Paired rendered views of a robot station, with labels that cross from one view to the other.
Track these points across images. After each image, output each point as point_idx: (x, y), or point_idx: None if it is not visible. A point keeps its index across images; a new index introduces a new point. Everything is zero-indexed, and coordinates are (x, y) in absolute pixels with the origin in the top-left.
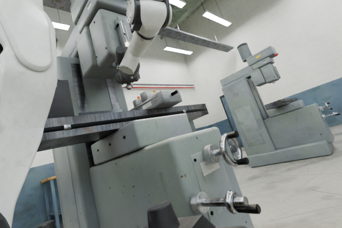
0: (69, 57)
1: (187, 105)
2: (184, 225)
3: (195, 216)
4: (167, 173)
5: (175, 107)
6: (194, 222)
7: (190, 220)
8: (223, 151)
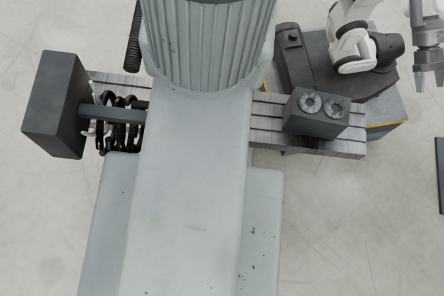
0: (253, 167)
1: (125, 74)
2: (289, 32)
3: (284, 32)
4: None
5: (152, 78)
6: (287, 30)
7: (286, 32)
8: None
